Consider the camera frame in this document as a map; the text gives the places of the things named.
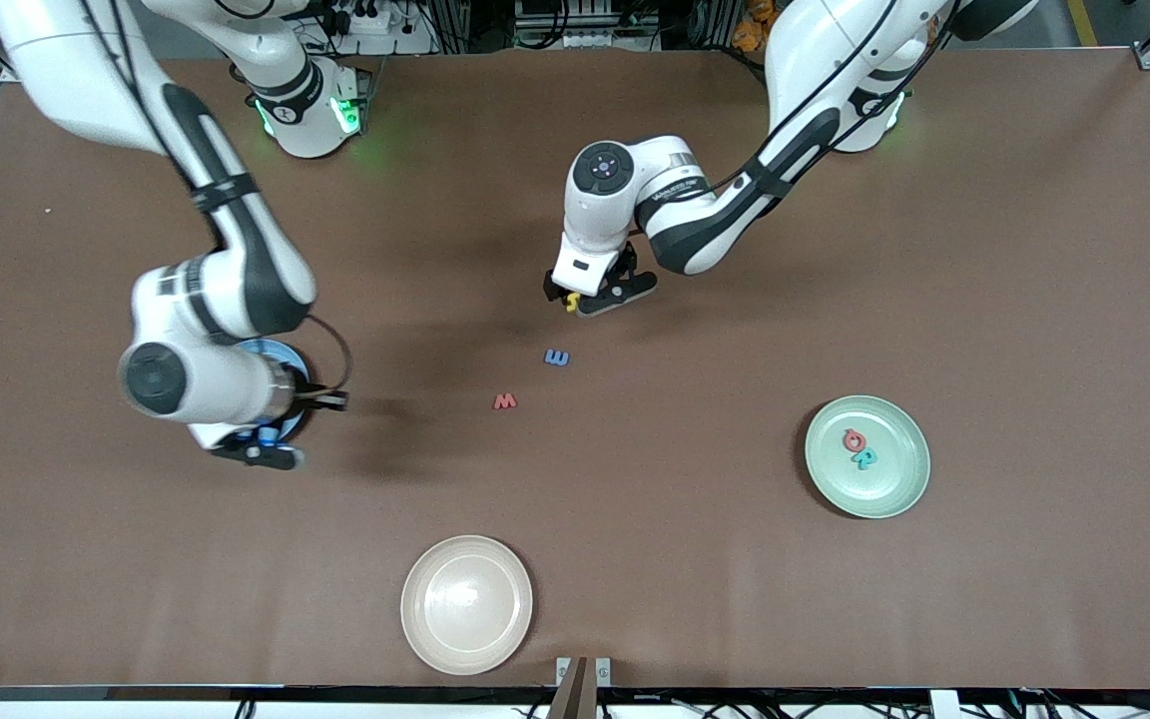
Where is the blue plate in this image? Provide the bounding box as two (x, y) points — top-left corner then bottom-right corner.
(234, 338), (312, 446)

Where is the beige plate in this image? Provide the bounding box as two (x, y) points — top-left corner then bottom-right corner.
(400, 535), (535, 676)

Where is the white power strip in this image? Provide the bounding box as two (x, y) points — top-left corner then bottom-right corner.
(320, 0), (404, 56)

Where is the orange packets pile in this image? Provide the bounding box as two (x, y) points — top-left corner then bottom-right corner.
(733, 0), (778, 53)

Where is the green plate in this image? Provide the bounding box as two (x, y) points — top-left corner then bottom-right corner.
(804, 395), (932, 520)

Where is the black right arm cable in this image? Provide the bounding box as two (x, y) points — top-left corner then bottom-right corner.
(81, 0), (351, 395)

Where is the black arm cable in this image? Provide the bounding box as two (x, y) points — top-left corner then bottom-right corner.
(700, 0), (960, 201)
(81, 0), (351, 395)

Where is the metal mount bracket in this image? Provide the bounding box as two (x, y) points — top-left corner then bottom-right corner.
(547, 656), (613, 719)

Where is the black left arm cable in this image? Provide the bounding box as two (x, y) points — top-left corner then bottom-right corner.
(700, 0), (960, 201)

